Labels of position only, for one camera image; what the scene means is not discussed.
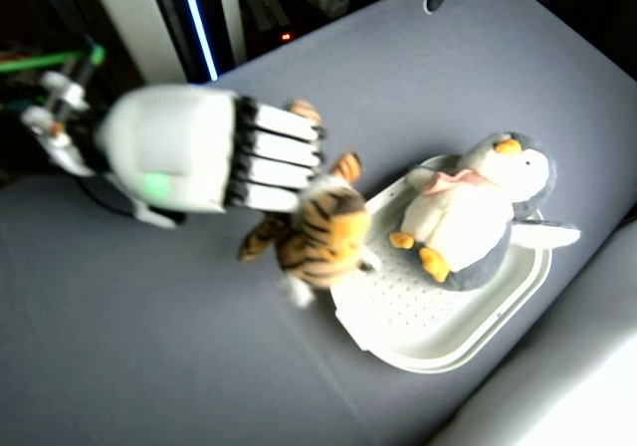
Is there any dark device with red light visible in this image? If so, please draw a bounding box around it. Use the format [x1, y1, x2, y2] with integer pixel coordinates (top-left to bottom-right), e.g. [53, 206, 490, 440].
[242, 0, 305, 52]

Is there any white upright panel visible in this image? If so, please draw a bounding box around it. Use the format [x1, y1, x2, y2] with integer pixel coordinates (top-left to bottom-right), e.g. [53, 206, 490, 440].
[82, 0, 249, 89]

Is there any white curved surface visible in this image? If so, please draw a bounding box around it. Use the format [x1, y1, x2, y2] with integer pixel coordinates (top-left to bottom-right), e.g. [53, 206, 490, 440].
[427, 216, 637, 446]

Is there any grey white penguin plush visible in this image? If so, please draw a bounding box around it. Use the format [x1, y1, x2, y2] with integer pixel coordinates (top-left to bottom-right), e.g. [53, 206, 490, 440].
[387, 131, 582, 293]

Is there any orange striped tiger plush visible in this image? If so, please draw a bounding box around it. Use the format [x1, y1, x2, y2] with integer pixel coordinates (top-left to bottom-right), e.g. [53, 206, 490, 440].
[237, 99, 383, 310]

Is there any blue light strip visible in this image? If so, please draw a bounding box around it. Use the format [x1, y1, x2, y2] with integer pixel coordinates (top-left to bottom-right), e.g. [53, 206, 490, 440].
[177, 0, 221, 83]

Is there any white plastic perforated tray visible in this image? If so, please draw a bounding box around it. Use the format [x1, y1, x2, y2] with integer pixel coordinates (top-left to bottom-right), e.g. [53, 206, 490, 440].
[327, 154, 553, 375]

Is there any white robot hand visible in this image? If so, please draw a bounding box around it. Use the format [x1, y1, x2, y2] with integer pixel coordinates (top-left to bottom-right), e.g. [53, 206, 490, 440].
[96, 86, 328, 231]

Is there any green cable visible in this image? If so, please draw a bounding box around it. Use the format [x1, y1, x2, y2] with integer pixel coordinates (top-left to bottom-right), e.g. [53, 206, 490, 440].
[0, 46, 108, 75]

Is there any grey table cloth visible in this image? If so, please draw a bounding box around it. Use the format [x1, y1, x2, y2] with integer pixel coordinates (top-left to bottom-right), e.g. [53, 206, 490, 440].
[0, 0, 637, 446]

